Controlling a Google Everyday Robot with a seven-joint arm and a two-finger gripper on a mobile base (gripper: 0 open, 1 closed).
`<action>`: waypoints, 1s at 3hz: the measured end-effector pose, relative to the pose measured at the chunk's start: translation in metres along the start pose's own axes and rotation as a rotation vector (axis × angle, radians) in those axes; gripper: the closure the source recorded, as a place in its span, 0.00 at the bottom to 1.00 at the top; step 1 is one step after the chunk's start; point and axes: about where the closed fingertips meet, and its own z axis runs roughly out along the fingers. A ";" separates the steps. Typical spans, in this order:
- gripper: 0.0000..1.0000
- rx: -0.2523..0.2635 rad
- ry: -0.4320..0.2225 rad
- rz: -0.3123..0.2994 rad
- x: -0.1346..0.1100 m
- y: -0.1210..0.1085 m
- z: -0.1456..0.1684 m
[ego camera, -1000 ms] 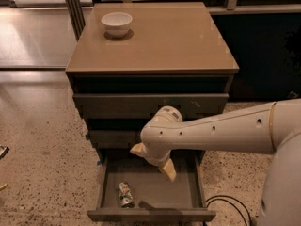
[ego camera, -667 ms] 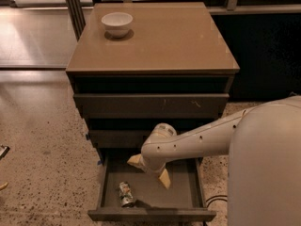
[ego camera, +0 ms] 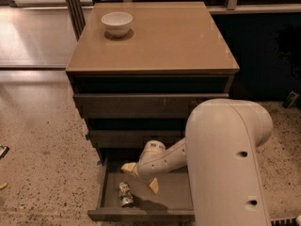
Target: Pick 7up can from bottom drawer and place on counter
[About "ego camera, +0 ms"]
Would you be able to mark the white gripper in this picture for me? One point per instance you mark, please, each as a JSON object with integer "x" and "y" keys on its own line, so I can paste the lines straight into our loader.
{"x": 145, "y": 170}

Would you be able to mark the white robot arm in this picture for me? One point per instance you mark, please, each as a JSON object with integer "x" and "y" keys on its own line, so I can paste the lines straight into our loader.
{"x": 219, "y": 150}

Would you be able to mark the open bottom drawer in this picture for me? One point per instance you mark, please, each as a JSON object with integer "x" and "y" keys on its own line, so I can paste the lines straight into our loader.
{"x": 172, "y": 203}

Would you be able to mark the middle drawer front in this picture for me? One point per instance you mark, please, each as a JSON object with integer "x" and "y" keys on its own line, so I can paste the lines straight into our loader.
{"x": 132, "y": 138}

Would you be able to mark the top drawer front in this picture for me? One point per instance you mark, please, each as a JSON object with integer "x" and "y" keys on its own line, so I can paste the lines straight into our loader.
{"x": 140, "y": 106}

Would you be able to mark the brown drawer cabinet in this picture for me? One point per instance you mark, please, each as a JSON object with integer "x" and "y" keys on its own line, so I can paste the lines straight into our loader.
{"x": 171, "y": 48}

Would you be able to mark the yellow object at left edge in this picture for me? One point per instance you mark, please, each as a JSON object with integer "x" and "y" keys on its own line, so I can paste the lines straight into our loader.
{"x": 3, "y": 186}

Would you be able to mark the dark object at left edge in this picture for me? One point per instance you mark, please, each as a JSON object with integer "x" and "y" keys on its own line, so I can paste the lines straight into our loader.
{"x": 3, "y": 151}

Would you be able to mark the white ceramic bowl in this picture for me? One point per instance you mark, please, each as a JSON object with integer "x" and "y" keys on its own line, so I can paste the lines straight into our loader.
{"x": 117, "y": 24}

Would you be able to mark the grey power strip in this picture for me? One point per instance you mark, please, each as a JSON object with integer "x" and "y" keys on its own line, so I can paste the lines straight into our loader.
{"x": 286, "y": 222}

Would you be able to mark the grey floor device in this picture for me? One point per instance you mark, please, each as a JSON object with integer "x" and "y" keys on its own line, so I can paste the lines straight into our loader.
{"x": 291, "y": 99}

